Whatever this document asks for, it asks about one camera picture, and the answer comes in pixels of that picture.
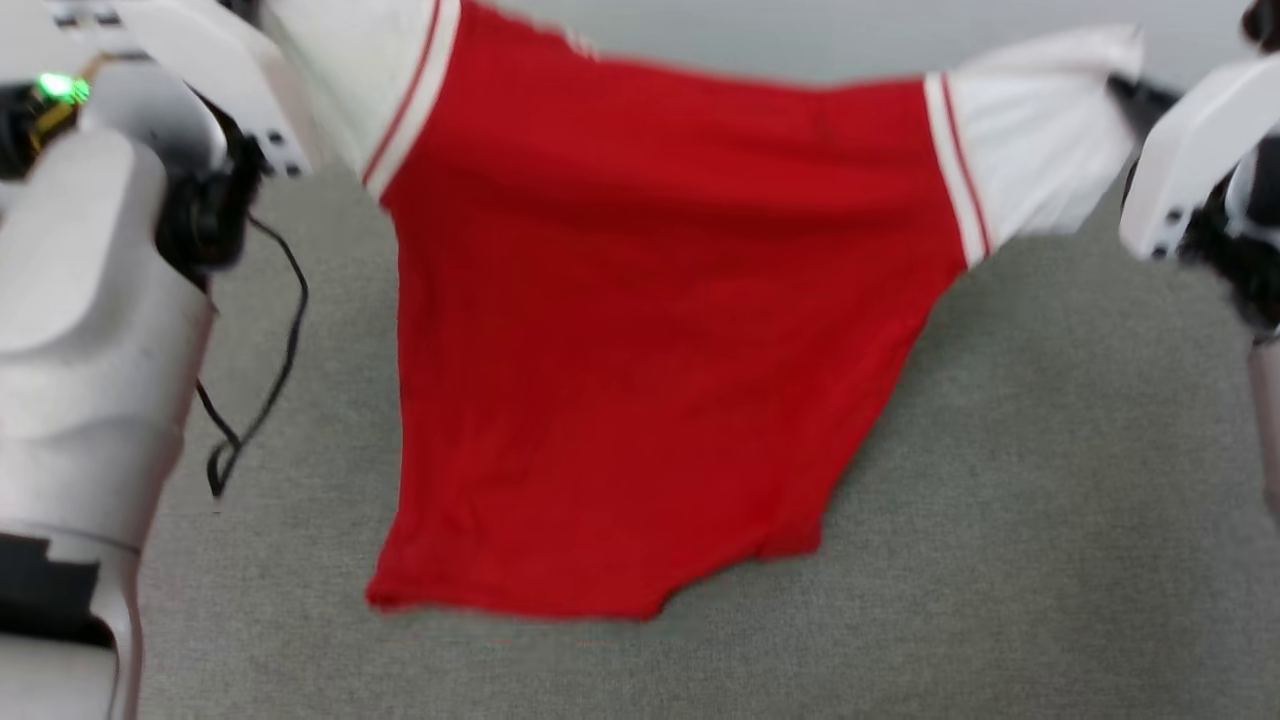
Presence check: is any red and white jersey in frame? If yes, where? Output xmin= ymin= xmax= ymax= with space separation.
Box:
xmin=262 ymin=0 xmax=1147 ymax=622

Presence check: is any thin black cable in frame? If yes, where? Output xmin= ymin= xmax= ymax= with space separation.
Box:
xmin=194 ymin=214 xmax=310 ymax=501

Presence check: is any grey fabric sofa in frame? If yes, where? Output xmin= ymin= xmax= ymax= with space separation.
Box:
xmin=135 ymin=165 xmax=1280 ymax=720

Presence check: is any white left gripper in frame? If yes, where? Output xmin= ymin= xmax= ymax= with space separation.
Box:
xmin=108 ymin=0 xmax=313 ymax=181

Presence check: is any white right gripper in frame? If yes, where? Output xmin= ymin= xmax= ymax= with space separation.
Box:
xmin=1106 ymin=54 xmax=1280 ymax=263

